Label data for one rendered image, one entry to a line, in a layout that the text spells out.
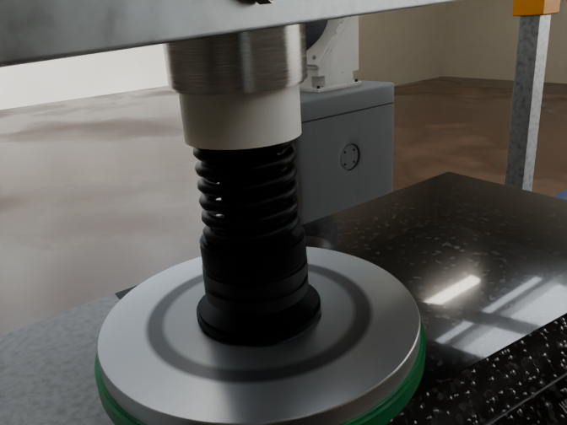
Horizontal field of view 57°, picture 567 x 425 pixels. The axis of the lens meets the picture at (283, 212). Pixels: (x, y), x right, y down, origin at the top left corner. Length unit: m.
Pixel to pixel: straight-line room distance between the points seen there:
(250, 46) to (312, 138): 1.19
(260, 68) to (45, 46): 0.13
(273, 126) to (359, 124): 1.30
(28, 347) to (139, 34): 0.35
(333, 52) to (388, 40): 6.11
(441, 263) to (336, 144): 1.01
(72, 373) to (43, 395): 0.03
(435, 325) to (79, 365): 0.28
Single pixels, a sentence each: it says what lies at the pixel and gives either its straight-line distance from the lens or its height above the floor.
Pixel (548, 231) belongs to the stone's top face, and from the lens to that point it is 0.65.
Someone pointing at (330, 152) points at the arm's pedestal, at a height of 0.69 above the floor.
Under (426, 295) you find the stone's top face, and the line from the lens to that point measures 0.50.
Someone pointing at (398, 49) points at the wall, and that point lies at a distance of 7.84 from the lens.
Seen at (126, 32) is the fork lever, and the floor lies 1.07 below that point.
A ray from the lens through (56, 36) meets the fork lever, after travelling 0.18.
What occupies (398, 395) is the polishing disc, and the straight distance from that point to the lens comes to 0.32.
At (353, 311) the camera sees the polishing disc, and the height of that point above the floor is 0.88.
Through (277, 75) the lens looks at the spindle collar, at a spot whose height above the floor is 1.04.
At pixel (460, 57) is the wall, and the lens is 8.49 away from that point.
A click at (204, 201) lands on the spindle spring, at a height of 0.97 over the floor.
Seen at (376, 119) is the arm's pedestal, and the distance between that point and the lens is 1.63.
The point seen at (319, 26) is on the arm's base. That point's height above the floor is 1.02.
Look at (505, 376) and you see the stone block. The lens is 0.43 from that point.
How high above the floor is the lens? 1.07
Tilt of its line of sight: 21 degrees down
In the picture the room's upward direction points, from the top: 4 degrees counter-clockwise
